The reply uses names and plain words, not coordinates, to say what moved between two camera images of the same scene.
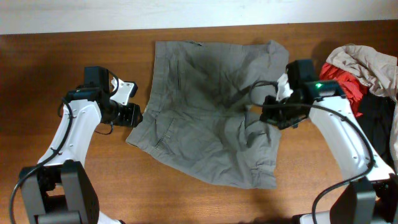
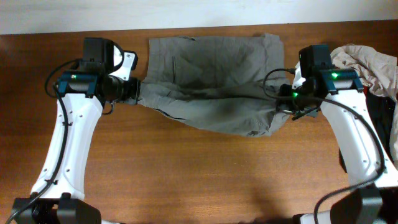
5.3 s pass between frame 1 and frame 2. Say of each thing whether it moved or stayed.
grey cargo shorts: moved
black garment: stayed
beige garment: stayed
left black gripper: moved
